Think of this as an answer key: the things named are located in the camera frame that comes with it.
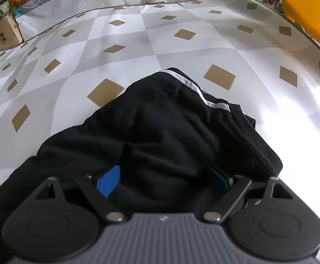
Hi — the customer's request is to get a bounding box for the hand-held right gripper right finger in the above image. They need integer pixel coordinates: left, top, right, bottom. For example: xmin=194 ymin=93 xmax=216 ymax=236
xmin=203 ymin=166 xmax=294 ymax=223

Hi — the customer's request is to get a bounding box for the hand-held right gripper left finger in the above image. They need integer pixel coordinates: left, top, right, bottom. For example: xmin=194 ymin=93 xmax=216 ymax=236
xmin=35 ymin=165 xmax=127 ymax=223

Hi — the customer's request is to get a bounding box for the black t-shirt with red print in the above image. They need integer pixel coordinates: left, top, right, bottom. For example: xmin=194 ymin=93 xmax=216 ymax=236
xmin=0 ymin=67 xmax=284 ymax=223

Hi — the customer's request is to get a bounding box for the grey white checkered tablecloth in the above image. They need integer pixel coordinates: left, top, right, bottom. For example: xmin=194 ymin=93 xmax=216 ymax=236
xmin=0 ymin=0 xmax=320 ymax=264

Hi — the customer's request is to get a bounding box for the white marbled table cover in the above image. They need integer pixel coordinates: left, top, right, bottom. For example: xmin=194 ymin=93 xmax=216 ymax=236
xmin=14 ymin=0 xmax=147 ymax=37

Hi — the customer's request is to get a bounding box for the brown cardboard box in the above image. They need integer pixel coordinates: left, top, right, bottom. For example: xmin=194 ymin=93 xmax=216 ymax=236
xmin=0 ymin=15 xmax=24 ymax=50

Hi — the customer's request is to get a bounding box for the yellow plastic chair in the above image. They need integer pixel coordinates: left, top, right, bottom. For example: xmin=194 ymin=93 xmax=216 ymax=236
xmin=282 ymin=0 xmax=320 ymax=62

